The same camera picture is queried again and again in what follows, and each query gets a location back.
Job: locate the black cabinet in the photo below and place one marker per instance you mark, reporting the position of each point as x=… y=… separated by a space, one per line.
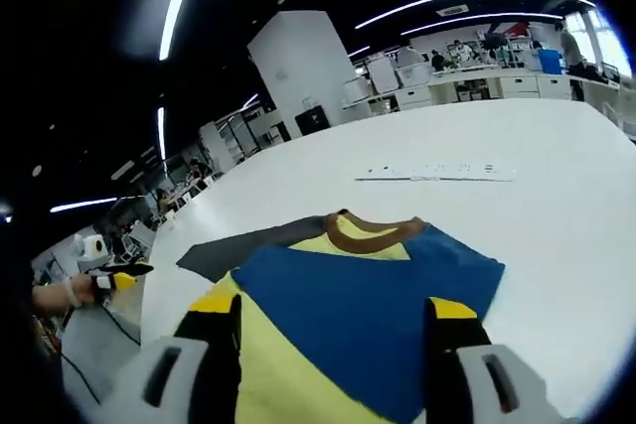
x=312 y=121

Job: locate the grey mesh chair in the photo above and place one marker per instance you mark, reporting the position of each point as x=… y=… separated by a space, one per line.
x=94 y=344

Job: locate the white template strip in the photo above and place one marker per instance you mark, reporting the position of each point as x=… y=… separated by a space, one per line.
x=437 y=176

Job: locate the white cabinet row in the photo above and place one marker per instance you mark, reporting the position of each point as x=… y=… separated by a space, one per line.
x=517 y=85

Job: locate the blue bin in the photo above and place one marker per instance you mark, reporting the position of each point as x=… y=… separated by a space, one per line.
x=551 y=62

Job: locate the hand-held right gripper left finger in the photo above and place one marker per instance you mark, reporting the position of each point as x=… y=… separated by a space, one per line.
x=208 y=344

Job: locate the yellow blue grey garment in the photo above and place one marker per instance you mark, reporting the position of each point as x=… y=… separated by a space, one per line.
x=358 y=295

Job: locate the person's left hand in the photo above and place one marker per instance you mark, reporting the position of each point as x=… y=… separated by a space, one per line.
x=84 y=290

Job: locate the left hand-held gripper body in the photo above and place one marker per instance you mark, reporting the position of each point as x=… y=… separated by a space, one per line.
x=94 y=252

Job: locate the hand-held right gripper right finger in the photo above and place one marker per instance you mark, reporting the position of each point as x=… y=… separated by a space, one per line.
x=449 y=344

